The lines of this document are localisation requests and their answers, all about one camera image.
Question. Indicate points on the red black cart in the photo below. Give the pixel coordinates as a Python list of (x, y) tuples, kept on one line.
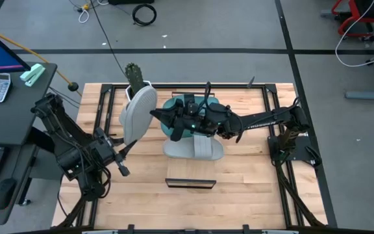
[(352, 13)]

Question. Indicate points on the wooden shelf black metal frame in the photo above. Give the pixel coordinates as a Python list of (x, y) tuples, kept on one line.
[(190, 169)]

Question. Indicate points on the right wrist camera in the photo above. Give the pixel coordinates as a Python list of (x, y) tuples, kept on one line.
[(191, 105)]

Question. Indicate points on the black metal rig frame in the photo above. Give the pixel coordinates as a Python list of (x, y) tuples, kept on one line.
[(239, 86)]

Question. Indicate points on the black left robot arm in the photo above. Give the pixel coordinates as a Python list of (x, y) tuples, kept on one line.
[(60, 130)]

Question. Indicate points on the green cactus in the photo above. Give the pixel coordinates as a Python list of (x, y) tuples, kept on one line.
[(134, 76)]

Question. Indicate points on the white square plant pot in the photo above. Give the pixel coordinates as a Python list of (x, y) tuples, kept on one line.
[(127, 92)]

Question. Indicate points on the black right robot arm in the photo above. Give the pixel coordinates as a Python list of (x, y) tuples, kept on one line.
[(265, 120)]

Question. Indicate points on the grey slide sandal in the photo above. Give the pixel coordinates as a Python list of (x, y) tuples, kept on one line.
[(138, 113), (180, 151)]

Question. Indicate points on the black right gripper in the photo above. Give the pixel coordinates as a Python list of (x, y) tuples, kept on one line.
[(190, 122)]

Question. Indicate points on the black computer mouse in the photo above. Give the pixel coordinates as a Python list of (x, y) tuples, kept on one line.
[(4, 193)]

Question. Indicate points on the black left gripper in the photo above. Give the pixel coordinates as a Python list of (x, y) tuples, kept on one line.
[(104, 149)]

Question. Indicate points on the teal bowl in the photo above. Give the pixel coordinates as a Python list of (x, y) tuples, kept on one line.
[(170, 102)]

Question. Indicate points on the teal slide sandal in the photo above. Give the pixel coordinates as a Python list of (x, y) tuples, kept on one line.
[(166, 130)]

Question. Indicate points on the grey furniture foot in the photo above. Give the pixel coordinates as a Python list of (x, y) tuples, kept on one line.
[(369, 95)]

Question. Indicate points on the black round floor foot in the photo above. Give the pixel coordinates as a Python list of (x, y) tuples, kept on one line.
[(73, 86)]

